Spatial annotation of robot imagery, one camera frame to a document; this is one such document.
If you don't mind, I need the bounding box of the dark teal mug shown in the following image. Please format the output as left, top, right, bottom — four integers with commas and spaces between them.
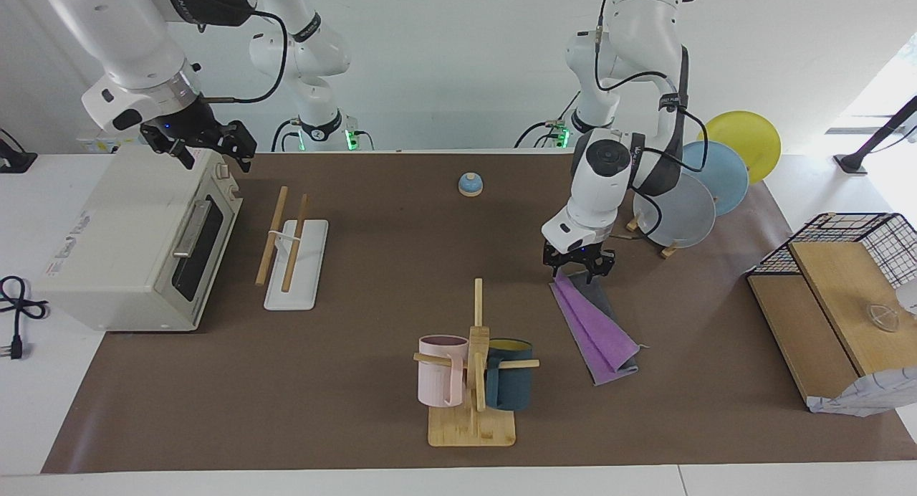
486, 338, 534, 411

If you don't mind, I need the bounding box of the light blue plate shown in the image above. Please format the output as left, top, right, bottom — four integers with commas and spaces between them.
681, 140, 750, 216

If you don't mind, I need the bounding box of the brown table mat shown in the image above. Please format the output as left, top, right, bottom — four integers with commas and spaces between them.
41, 152, 917, 474

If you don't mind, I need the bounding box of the purple grey towel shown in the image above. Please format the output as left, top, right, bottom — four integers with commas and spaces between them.
549, 272, 642, 387

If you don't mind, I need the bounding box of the cream toaster oven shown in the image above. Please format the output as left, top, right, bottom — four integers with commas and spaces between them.
32, 146, 243, 333

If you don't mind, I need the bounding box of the grey plate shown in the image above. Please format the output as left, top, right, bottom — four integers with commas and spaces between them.
633, 172, 717, 249

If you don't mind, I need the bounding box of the black base cable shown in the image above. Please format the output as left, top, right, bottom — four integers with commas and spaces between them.
514, 87, 582, 150
271, 118, 302, 153

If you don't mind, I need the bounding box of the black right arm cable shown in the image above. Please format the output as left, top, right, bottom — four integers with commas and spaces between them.
204, 9, 289, 105

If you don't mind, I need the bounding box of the clear glass piece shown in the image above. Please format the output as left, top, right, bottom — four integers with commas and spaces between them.
865, 302, 900, 333

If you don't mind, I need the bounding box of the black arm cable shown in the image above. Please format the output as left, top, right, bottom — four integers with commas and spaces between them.
204, 9, 289, 105
593, 0, 711, 176

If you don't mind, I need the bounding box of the black desk mount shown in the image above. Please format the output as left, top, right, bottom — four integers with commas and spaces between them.
0, 128, 38, 174

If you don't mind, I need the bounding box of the wooden mug tree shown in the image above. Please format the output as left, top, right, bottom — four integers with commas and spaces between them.
413, 278, 540, 447

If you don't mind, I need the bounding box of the black power cable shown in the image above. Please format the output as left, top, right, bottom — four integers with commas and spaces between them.
0, 276, 49, 361

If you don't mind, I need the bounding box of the wooden plate rack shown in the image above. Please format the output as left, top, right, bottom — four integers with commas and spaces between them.
626, 213, 681, 259

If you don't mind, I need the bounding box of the white wooden towel rack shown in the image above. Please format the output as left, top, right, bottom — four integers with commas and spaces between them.
256, 186, 330, 311

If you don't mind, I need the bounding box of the light wooden board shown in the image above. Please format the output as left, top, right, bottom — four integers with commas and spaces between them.
788, 241, 917, 379

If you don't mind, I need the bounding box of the pink mug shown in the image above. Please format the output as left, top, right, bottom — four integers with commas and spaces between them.
418, 335, 469, 408

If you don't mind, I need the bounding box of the black wire basket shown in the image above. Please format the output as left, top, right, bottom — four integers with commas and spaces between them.
747, 212, 917, 289

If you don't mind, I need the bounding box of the white patterned paper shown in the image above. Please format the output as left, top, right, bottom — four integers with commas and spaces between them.
806, 367, 917, 418

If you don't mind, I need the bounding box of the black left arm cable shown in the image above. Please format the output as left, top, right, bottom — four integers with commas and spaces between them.
593, 0, 711, 176

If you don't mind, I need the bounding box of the yellow plate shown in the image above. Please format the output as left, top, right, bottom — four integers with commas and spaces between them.
698, 110, 782, 183

